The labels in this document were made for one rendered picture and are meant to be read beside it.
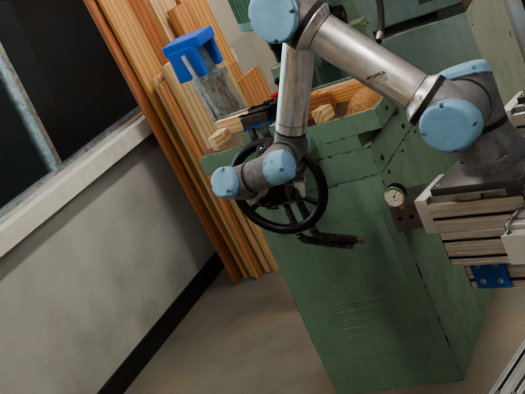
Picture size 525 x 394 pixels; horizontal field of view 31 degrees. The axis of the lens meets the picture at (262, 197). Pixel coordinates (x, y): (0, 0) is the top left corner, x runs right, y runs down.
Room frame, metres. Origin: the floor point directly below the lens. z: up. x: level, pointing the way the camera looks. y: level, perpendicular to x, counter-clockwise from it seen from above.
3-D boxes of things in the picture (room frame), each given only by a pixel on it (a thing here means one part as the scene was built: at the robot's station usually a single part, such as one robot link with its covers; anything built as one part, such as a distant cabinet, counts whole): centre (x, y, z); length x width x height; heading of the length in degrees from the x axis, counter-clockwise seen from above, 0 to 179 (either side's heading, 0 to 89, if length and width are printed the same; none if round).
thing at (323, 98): (2.66, -0.20, 0.93); 0.22 x 0.01 x 0.06; 58
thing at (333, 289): (2.85, -0.29, 0.35); 0.58 x 0.45 x 0.71; 148
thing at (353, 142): (2.69, -0.20, 0.82); 0.40 x 0.21 x 0.04; 58
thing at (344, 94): (2.70, -0.29, 0.92); 0.54 x 0.02 x 0.04; 58
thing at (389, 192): (2.43, -0.34, 0.65); 0.06 x 0.04 x 0.08; 58
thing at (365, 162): (2.85, -0.29, 0.76); 0.57 x 0.45 x 0.09; 148
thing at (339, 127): (2.66, -0.15, 0.87); 0.61 x 0.30 x 0.06; 58
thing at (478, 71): (1.92, -0.50, 0.98); 0.13 x 0.12 x 0.14; 147
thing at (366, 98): (2.55, -0.37, 0.92); 0.14 x 0.09 x 0.04; 148
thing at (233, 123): (2.77, -0.22, 0.92); 0.60 x 0.02 x 0.05; 58
